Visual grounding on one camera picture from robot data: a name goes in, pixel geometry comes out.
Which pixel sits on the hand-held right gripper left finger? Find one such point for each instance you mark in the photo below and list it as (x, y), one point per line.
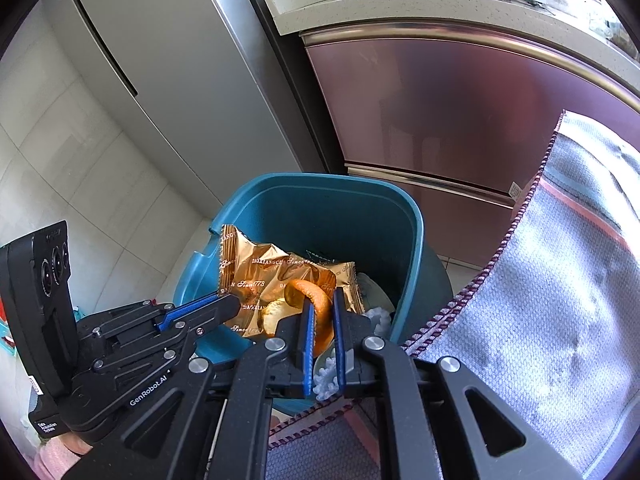
(306, 350)

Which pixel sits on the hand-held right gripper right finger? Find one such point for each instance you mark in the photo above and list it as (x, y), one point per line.
(340, 340)

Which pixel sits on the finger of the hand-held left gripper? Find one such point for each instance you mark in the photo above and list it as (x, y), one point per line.
(210, 320)
(190, 310)

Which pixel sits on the curled orange peel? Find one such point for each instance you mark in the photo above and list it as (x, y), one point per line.
(320, 305)

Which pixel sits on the dotted paper cup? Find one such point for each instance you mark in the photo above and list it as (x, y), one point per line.
(372, 292)

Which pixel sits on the teal trash bin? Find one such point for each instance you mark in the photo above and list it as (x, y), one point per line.
(325, 215)

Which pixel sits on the blue checked cloth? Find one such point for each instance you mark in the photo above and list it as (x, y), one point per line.
(550, 310)

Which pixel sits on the purple base cabinets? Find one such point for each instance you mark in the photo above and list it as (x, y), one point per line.
(450, 120)

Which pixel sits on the silver refrigerator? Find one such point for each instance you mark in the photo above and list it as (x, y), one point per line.
(175, 60)

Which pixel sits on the white kitchen countertop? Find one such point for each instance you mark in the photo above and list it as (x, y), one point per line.
(400, 15)

